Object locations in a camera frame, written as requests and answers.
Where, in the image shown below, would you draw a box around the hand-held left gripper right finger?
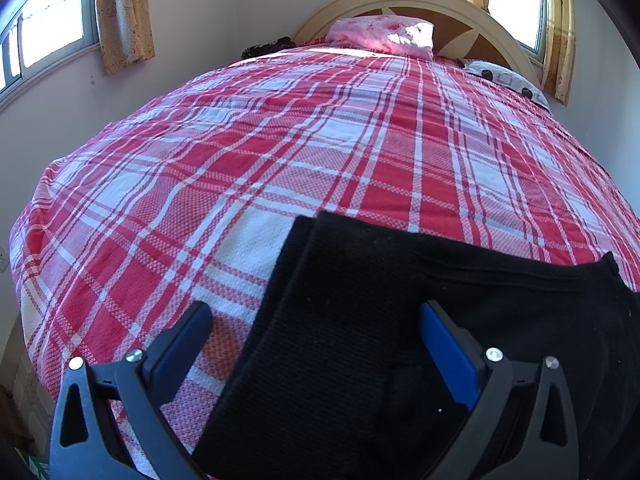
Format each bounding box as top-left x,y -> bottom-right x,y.
419,300 -> 581,480

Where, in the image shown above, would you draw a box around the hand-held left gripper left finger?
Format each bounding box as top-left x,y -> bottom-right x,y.
49,301 -> 215,480

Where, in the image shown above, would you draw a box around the black pants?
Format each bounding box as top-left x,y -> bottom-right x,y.
192,211 -> 640,480

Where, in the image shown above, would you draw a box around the red plaid bedspread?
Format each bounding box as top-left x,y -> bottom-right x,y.
9,42 -> 638,466

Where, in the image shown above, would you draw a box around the white spotted pillow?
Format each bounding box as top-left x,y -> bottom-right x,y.
461,59 -> 551,110

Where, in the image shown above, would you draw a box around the dark cloth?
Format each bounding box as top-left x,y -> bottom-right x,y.
241,36 -> 293,60

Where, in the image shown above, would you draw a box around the pink floral pillow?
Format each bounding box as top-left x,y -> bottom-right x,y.
325,16 -> 435,61

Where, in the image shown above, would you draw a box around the cream wooden headboard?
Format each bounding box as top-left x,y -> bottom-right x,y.
292,0 -> 543,91

